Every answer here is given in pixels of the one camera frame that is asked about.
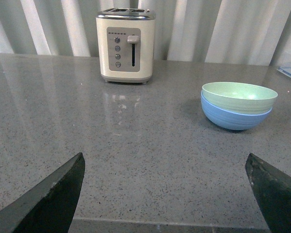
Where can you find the green bowl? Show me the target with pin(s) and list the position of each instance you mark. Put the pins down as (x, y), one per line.
(240, 98)

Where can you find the blue bowl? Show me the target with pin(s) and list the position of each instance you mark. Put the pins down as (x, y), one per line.
(231, 120)

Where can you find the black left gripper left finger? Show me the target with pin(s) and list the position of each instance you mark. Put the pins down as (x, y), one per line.
(48, 207)

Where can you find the white curtain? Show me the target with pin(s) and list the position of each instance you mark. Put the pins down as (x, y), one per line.
(251, 32)

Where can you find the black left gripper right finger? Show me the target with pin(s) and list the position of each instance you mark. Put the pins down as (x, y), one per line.
(272, 191)

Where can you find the cream two-slot toaster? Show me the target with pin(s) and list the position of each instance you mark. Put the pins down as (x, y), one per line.
(126, 44)

